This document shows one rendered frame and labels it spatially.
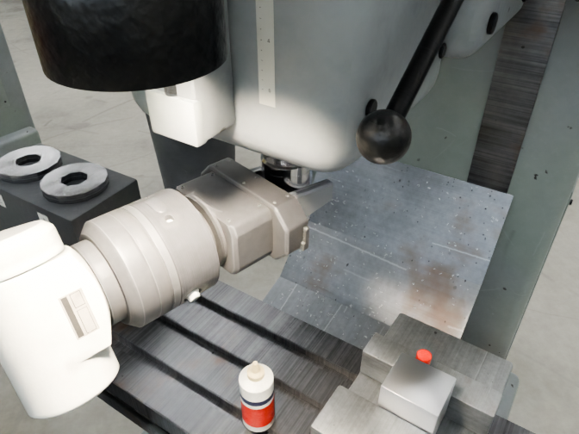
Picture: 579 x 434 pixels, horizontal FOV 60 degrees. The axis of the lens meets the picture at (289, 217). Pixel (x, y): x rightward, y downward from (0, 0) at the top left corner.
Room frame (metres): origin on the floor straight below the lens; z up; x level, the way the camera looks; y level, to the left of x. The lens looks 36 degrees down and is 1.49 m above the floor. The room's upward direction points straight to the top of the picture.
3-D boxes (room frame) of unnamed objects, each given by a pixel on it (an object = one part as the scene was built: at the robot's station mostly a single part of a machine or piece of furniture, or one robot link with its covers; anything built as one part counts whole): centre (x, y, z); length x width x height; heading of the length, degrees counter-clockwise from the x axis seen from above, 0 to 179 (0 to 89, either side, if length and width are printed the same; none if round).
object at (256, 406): (0.35, 0.04, 0.97); 0.04 x 0.04 x 0.11
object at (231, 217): (0.33, 0.07, 1.23); 0.13 x 0.12 x 0.10; 43
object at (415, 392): (0.31, -0.13, 1.03); 0.06 x 0.05 x 0.06; 56
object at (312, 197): (0.37, -0.02, 1.23); 0.06 x 0.02 x 0.03; 133
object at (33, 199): (0.62, 0.34, 1.02); 0.22 x 0.12 x 0.20; 59
